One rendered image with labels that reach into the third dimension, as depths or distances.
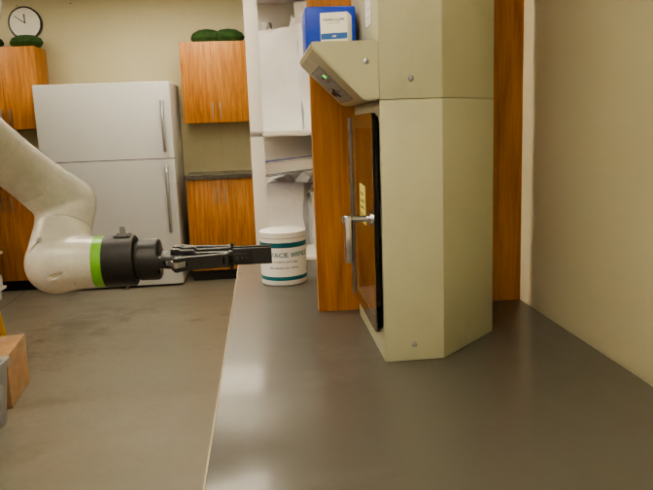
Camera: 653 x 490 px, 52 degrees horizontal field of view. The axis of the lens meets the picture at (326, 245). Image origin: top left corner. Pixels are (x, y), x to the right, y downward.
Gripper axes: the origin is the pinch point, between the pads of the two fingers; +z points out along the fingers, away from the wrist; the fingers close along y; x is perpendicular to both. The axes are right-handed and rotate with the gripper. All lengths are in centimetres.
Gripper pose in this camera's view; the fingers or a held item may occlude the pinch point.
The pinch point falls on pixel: (252, 254)
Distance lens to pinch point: 124.4
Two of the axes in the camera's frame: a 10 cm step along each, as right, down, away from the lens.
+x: 0.3, 9.8, 2.0
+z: 10.0, -0.4, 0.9
